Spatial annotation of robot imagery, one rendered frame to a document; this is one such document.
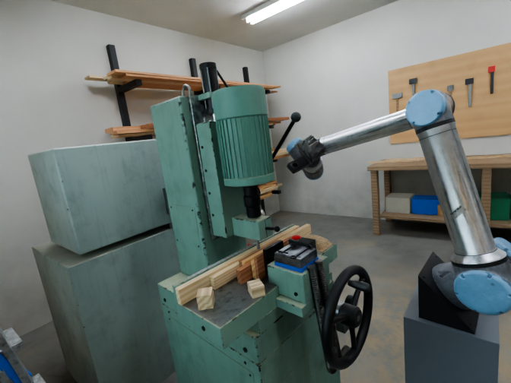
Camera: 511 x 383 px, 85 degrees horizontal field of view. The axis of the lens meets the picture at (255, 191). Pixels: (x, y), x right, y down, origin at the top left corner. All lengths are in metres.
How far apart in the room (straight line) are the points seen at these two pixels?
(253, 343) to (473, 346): 0.84
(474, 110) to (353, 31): 1.74
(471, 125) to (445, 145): 2.88
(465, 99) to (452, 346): 3.00
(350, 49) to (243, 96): 3.54
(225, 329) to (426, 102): 0.91
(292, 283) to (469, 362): 0.81
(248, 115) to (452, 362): 1.20
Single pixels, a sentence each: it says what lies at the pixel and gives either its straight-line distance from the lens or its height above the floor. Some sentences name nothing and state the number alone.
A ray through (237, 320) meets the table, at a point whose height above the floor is 0.89.
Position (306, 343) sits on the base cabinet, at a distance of 1.12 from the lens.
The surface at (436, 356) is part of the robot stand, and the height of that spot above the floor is 0.41.
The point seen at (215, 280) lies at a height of 0.93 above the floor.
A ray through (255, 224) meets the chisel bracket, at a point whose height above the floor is 1.06.
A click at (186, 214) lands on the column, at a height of 1.09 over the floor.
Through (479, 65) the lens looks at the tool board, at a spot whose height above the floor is 1.79.
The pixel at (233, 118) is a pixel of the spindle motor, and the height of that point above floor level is 1.41.
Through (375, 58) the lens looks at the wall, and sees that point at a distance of 4.22.
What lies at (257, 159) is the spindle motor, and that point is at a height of 1.28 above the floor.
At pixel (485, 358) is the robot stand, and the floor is 0.48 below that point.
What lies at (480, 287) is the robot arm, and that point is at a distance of 1.14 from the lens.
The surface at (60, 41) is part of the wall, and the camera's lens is 3.26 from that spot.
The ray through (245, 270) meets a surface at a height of 0.94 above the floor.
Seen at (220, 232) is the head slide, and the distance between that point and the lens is 1.06.
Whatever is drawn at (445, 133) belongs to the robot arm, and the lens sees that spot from 1.09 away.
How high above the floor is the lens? 1.35
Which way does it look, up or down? 11 degrees down
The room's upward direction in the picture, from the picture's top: 7 degrees counter-clockwise
